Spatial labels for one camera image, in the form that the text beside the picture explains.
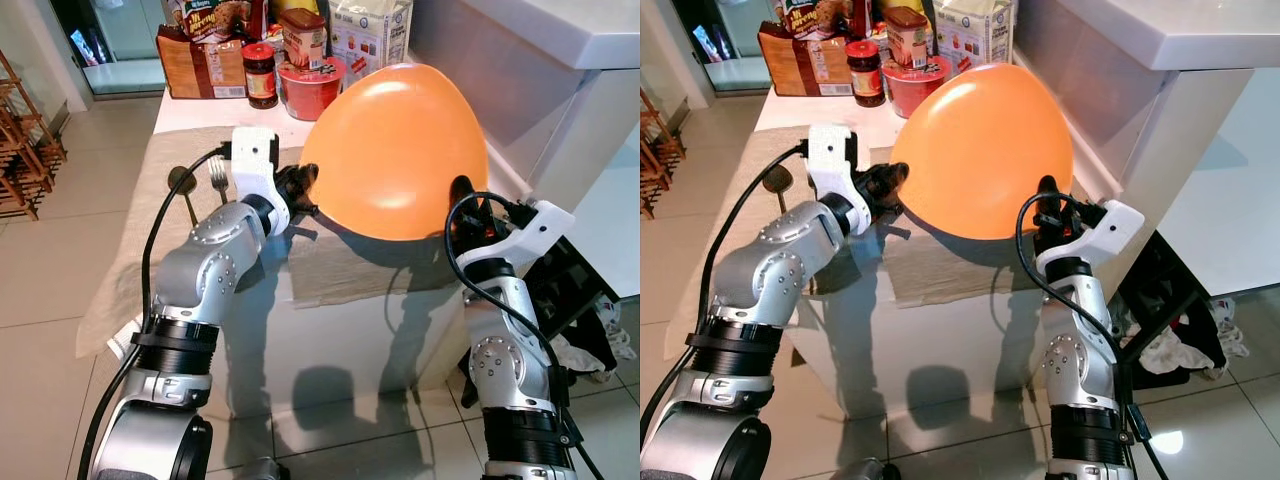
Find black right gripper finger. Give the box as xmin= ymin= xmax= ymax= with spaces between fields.
xmin=1035 ymin=175 xmax=1061 ymax=237
xmin=450 ymin=176 xmax=477 ymax=239

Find metal fork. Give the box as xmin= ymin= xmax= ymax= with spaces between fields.
xmin=207 ymin=156 xmax=232 ymax=207

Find red instant noodle cup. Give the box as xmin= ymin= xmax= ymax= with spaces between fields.
xmin=277 ymin=55 xmax=348 ymax=122
xmin=882 ymin=54 xmax=952 ymax=120

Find black folding stand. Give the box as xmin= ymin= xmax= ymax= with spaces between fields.
xmin=1115 ymin=232 xmax=1227 ymax=387
xmin=520 ymin=238 xmax=619 ymax=373

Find dark jar red lid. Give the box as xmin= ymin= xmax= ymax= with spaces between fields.
xmin=845 ymin=40 xmax=887 ymax=109
xmin=242 ymin=42 xmax=280 ymax=110

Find white kitchen counter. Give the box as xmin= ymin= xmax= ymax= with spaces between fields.
xmin=410 ymin=0 xmax=641 ymax=301
xmin=1013 ymin=0 xmax=1280 ymax=301

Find canister with brown lid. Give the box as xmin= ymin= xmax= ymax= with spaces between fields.
xmin=280 ymin=8 xmax=330 ymax=71
xmin=885 ymin=7 xmax=932 ymax=70

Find brown food package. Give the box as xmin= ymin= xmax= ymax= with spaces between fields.
xmin=757 ymin=22 xmax=850 ymax=99
xmin=156 ymin=25 xmax=249 ymax=100

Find white printed food bag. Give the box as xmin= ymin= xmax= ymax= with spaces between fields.
xmin=328 ymin=0 xmax=414 ymax=87
xmin=934 ymin=0 xmax=1017 ymax=77

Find white crumpled cloth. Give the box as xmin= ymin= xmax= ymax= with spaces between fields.
xmin=550 ymin=300 xmax=637 ymax=384
xmin=1140 ymin=295 xmax=1252 ymax=382

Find wooden rack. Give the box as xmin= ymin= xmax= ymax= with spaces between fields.
xmin=0 ymin=50 xmax=69 ymax=222
xmin=640 ymin=88 xmax=674 ymax=222

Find printed cereal box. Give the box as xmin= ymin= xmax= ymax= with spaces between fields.
xmin=165 ymin=0 xmax=267 ymax=44
xmin=779 ymin=0 xmax=862 ymax=42

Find glass sliding door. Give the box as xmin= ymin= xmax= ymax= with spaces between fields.
xmin=670 ymin=0 xmax=773 ymax=97
xmin=50 ymin=0 xmax=168 ymax=99

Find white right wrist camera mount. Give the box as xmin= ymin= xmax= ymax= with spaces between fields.
xmin=477 ymin=199 xmax=577 ymax=268
xmin=1037 ymin=199 xmax=1147 ymax=283

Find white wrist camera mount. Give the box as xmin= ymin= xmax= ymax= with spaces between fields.
xmin=806 ymin=124 xmax=870 ymax=237
xmin=1037 ymin=199 xmax=1147 ymax=283
xmin=230 ymin=126 xmax=292 ymax=237
xmin=477 ymin=199 xmax=577 ymax=268

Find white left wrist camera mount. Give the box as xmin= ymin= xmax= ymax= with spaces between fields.
xmin=806 ymin=124 xmax=870 ymax=237
xmin=230 ymin=126 xmax=292 ymax=237

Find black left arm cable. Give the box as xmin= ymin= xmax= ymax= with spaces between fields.
xmin=78 ymin=143 xmax=233 ymax=480
xmin=640 ymin=143 xmax=809 ymax=451

